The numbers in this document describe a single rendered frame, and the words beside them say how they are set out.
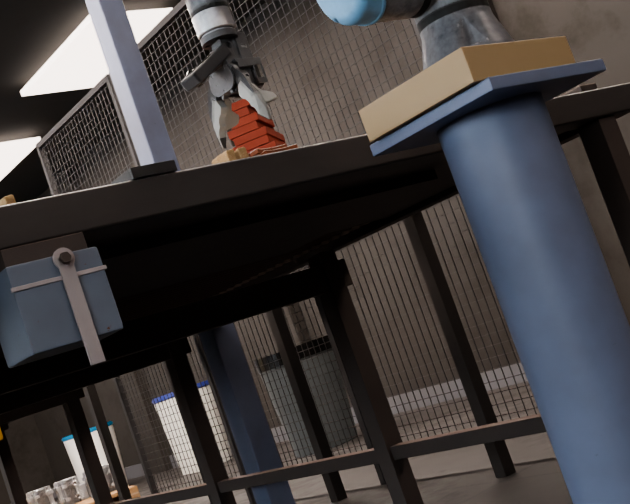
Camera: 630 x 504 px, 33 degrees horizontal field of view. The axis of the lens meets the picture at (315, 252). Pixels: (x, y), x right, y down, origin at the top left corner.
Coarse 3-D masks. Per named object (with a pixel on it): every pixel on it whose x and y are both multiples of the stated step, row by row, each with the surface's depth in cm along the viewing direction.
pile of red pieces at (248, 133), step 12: (240, 108) 283; (252, 108) 287; (240, 120) 282; (252, 120) 282; (264, 120) 287; (228, 132) 283; (240, 132) 282; (252, 132) 281; (264, 132) 280; (276, 132) 291; (240, 144) 282; (252, 144) 281; (264, 144) 280; (276, 144) 280
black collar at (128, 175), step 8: (136, 168) 153; (144, 168) 153; (152, 168) 154; (160, 168) 155; (168, 168) 156; (176, 168) 157; (120, 176) 155; (128, 176) 153; (136, 176) 152; (144, 176) 153
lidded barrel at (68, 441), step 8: (112, 424) 962; (96, 432) 939; (112, 432) 954; (64, 440) 943; (72, 440) 938; (96, 440) 938; (72, 448) 939; (96, 448) 937; (72, 456) 942; (104, 456) 939; (120, 456) 956; (72, 464) 948; (80, 464) 938; (104, 464) 938; (80, 472) 939; (80, 480) 943
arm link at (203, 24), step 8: (208, 8) 196; (216, 8) 196; (224, 8) 197; (200, 16) 196; (208, 16) 196; (216, 16) 196; (224, 16) 197; (200, 24) 197; (208, 24) 196; (216, 24) 196; (224, 24) 196; (232, 24) 198; (200, 32) 197; (208, 32) 197
